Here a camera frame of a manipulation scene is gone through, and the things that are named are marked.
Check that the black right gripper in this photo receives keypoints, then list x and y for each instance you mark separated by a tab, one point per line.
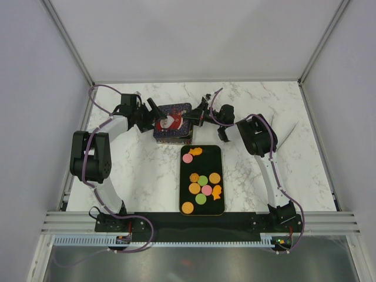
198	115

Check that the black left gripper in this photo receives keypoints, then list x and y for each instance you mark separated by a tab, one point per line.
151	117

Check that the gold tin lid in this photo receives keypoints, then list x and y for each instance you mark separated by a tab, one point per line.
174	125

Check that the square cookie tin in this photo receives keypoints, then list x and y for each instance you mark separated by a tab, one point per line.
185	140

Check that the black rectangular tray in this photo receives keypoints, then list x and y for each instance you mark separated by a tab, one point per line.
210	161

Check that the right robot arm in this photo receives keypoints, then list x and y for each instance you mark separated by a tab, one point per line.
261	142

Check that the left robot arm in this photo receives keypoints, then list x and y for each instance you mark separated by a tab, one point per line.
91	160

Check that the orange fish cookie top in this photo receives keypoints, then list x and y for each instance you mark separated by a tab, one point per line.
196	151

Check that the orange fish cookie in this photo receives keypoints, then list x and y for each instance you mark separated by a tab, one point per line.
216	192
196	151

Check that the pink sandwich cookie top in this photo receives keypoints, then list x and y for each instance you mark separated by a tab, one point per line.
187	158

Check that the pink sandwich cookie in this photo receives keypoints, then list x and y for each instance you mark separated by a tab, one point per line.
187	158
206	190

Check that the orange swirl cookie left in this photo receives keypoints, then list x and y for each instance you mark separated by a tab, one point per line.
194	177

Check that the orange dotted biscuit right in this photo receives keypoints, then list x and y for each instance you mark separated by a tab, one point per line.
214	178

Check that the orange dotted biscuit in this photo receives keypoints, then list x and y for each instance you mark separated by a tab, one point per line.
187	208
194	188
214	178

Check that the green sandwich cookie upper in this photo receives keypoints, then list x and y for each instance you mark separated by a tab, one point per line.
203	180

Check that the green sandwich cookie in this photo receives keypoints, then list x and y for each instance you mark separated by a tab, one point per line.
200	199
203	180

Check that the orange dotted biscuit middle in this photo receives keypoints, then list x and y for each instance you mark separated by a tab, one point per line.
194	188

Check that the pink sandwich cookie lower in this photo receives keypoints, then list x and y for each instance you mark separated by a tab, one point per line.
206	190

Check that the orange fish cookie lower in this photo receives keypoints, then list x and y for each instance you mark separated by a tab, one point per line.
216	192

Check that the green sandwich cookie lower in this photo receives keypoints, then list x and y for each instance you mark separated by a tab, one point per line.
200	199

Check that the orange dotted biscuit bottom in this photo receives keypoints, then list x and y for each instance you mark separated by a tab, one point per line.
187	208

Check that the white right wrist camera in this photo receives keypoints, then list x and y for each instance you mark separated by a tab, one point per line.
206	98

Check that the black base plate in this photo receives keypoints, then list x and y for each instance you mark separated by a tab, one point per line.
169	226

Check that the aluminium frame left post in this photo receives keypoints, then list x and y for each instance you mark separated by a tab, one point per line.
63	33

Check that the aluminium frame post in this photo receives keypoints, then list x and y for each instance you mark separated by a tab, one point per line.
334	21
63	33

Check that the aluminium front rail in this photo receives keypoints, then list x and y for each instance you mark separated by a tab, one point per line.
318	223

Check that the white slotted cable duct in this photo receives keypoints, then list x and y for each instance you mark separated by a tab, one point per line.
116	241

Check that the aluminium frame right post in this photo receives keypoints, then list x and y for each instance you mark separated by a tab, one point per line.
334	21

